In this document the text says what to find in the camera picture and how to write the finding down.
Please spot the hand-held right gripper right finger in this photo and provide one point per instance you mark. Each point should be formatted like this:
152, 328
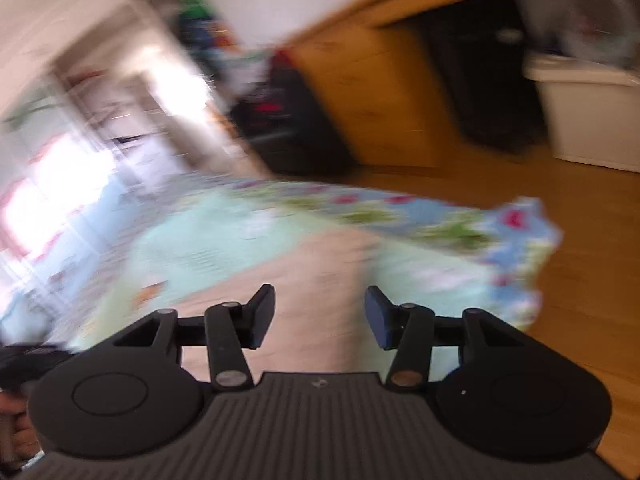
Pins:
377, 317

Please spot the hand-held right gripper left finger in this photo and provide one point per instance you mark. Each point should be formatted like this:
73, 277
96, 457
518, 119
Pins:
262, 317

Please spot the pink patterned cloth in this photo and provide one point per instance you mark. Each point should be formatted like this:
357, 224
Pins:
320, 300

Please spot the pile of dark red clothes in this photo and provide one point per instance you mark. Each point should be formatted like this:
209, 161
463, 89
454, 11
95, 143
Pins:
270, 105

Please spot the person's left hand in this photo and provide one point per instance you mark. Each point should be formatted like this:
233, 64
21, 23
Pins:
17, 430

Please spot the green bee-print quilt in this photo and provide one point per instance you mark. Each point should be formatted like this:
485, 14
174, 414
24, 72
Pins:
225, 245

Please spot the floral dotted bed sheet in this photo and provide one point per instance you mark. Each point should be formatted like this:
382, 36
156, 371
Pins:
425, 220

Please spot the sliding-door wardrobe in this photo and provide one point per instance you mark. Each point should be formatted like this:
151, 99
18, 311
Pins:
60, 200

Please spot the orange-framed poster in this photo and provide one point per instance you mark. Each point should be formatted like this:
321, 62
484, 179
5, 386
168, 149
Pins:
50, 185

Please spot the black armchair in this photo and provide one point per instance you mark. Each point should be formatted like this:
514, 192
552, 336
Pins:
295, 125

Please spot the white drawer shelf unit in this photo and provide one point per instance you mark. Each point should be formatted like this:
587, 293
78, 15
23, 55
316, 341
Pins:
135, 125

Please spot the wooden desk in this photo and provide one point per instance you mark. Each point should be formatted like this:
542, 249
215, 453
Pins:
400, 60

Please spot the black cabinet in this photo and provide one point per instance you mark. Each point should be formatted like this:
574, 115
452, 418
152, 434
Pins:
480, 80

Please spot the cluster of hanging bags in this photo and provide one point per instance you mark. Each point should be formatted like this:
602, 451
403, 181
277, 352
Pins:
205, 30

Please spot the white plastic bin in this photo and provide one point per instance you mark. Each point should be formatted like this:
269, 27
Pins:
590, 110

